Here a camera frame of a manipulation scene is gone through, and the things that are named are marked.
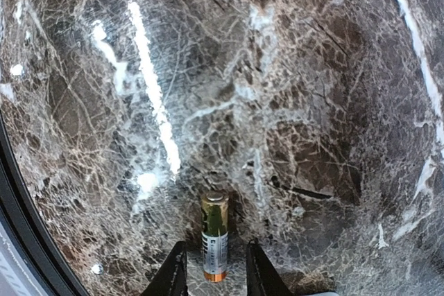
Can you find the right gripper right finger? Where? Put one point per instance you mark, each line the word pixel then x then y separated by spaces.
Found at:
pixel 261 277

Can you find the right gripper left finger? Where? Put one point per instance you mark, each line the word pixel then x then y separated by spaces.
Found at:
pixel 171 278

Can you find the gold AAA battery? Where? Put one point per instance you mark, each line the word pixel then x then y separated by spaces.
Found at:
pixel 214 235

